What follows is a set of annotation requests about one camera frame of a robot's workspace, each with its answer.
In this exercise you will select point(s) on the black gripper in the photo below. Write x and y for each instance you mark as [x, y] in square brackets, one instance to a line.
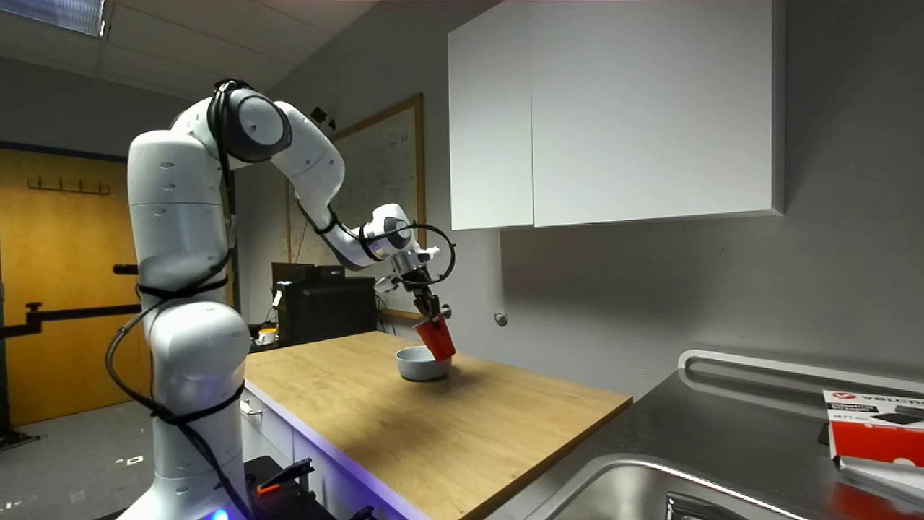
[408, 273]

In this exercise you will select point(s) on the red plastic cup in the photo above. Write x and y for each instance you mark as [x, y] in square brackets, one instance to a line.
[437, 338]

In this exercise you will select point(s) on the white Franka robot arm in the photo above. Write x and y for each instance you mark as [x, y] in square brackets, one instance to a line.
[188, 271]

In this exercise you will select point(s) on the grey round bowl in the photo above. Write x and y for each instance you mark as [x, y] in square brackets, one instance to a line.
[419, 364]

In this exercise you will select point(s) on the black box-shaped device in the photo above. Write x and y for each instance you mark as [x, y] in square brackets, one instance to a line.
[323, 305]

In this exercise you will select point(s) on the wood-framed whiteboard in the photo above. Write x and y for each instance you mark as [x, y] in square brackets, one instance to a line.
[385, 162]

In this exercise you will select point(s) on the white base cabinet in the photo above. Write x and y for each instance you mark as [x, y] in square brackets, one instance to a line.
[289, 448]

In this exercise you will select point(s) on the black and red controller box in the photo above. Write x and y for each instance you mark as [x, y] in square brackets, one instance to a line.
[285, 492]

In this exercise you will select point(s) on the stainless steel sink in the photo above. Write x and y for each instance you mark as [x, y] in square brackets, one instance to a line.
[637, 494]

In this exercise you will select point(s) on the yellow wooden door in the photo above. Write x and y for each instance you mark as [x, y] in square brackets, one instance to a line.
[60, 289]

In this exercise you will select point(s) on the red and white box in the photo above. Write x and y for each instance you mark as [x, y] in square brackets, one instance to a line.
[877, 438]

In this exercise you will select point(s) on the ceiling light panel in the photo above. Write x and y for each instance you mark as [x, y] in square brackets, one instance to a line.
[60, 12]

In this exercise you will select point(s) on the small round wall knob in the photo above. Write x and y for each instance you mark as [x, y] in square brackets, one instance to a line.
[500, 320]

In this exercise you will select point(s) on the white wall cabinet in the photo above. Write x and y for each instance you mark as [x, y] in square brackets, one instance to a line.
[616, 112]

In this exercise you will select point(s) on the grey metal rail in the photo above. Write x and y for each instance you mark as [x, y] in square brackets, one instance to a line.
[770, 370]

